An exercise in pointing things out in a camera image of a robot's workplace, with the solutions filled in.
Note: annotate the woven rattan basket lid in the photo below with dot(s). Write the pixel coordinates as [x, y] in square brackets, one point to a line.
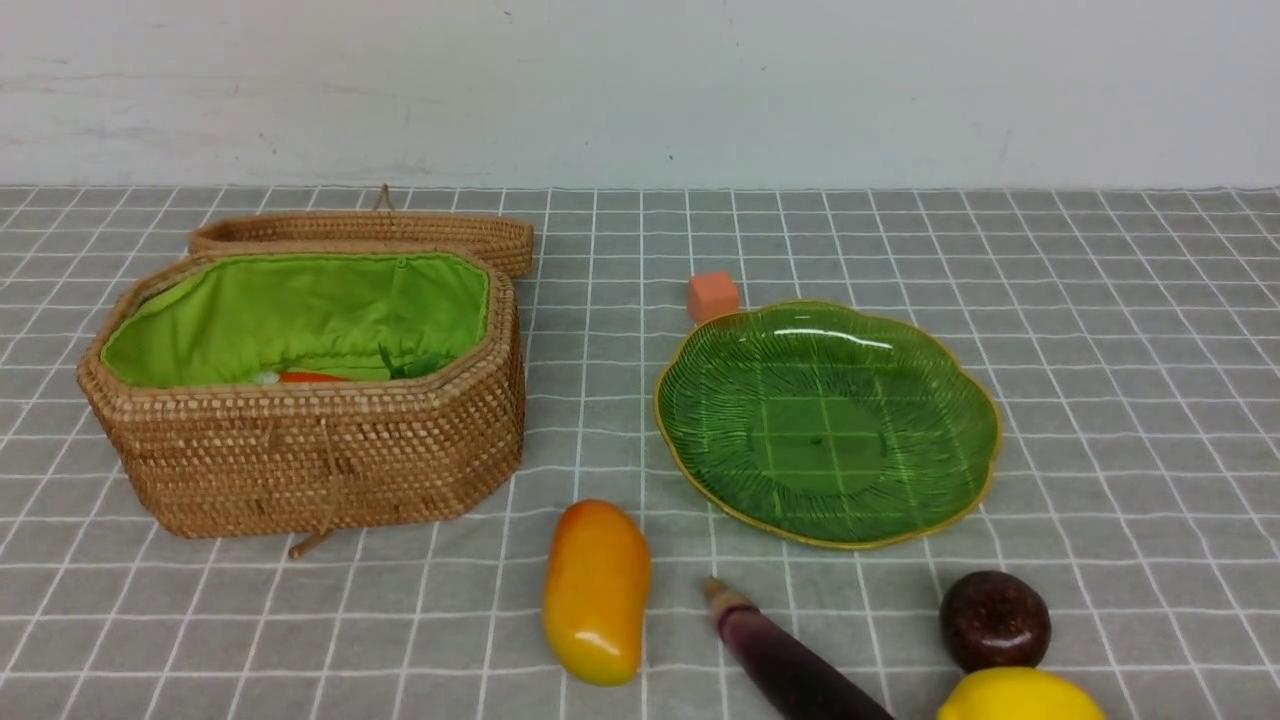
[505, 243]

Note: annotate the white radish toy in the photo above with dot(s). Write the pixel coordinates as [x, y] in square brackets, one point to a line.
[419, 367]

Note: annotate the orange foam cube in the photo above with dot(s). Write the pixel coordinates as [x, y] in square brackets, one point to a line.
[710, 295]

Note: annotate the yellow lemon toy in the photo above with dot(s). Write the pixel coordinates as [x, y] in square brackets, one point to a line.
[1017, 693]

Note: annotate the dark brown passion fruit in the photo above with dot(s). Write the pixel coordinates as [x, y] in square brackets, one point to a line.
[990, 618]

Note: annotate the orange carrot toy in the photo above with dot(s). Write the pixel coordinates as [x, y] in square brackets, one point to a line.
[308, 377]

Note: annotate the green glass leaf plate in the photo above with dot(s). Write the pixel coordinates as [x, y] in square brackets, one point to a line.
[826, 426]

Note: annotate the woven rattan basket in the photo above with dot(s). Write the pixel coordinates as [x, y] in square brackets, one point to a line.
[181, 377]

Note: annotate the purple eggplant toy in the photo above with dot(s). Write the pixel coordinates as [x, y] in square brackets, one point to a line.
[793, 678]

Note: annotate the grey checkered tablecloth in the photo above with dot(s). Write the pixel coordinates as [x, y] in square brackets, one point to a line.
[1129, 337]

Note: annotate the yellow orange mango toy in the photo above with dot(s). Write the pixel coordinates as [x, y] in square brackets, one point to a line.
[595, 592]

